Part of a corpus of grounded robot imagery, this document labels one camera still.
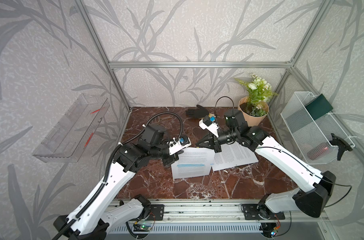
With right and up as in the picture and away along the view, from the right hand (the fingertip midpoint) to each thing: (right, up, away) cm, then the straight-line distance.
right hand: (197, 143), depth 64 cm
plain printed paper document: (+24, -12, +30) cm, 40 cm away
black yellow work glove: (+4, +16, +53) cm, 55 cm away
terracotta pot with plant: (+40, +19, +35) cm, 56 cm away
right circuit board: (+37, -42, +5) cm, 56 cm away
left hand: (-7, -3, +1) cm, 8 cm away
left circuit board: (-25, -41, +6) cm, 49 cm away
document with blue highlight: (-2, -11, +8) cm, 13 cm away
